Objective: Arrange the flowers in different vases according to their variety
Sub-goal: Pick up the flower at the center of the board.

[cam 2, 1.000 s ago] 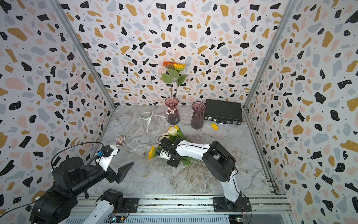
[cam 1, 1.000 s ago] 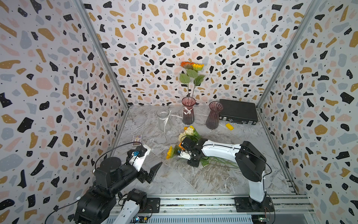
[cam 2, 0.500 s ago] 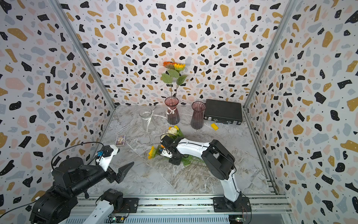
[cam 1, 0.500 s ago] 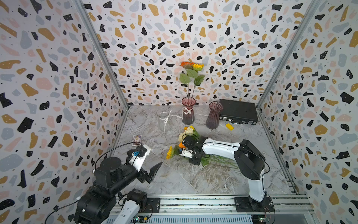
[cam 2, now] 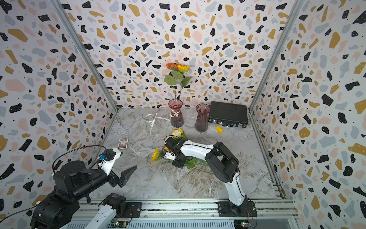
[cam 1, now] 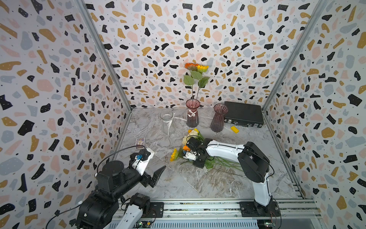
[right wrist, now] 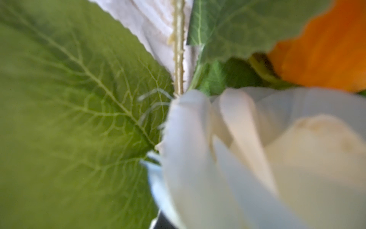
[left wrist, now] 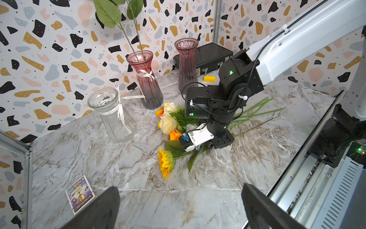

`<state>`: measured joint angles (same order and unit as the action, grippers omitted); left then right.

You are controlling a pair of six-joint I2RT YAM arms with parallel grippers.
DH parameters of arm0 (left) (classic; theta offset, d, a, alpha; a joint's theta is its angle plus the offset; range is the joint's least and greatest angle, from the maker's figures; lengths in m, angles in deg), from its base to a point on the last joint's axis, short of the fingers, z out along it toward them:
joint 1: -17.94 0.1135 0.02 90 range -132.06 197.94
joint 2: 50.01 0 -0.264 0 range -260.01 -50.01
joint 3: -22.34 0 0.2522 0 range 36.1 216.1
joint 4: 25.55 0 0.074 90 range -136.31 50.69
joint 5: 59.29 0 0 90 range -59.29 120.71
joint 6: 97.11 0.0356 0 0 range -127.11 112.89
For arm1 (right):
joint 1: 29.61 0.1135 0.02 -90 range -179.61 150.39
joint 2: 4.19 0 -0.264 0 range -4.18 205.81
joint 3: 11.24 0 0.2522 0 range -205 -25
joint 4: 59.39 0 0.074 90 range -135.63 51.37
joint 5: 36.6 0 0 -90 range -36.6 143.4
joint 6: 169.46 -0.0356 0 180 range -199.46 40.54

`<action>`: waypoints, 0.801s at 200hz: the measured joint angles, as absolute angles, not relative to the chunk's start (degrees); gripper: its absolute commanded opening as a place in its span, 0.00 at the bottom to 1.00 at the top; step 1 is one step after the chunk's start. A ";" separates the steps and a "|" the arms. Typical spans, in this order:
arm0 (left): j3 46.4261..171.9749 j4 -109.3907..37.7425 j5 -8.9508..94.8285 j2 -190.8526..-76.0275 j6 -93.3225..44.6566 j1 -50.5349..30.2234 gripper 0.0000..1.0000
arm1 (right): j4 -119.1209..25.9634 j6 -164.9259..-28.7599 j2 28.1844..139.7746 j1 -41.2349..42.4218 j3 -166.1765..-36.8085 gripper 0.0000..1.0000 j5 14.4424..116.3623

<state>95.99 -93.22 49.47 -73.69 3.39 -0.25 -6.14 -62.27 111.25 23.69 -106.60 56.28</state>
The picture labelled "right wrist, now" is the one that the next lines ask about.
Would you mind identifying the white rose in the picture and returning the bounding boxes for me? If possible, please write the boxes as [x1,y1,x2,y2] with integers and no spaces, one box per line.
[143,87,366,229]

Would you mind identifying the yellow sunflower small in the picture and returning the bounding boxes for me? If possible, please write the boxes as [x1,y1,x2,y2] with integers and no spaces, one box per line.
[1,1,173,229]

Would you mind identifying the orange rose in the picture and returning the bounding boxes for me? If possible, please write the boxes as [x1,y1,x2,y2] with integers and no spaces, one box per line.
[248,1,366,93]

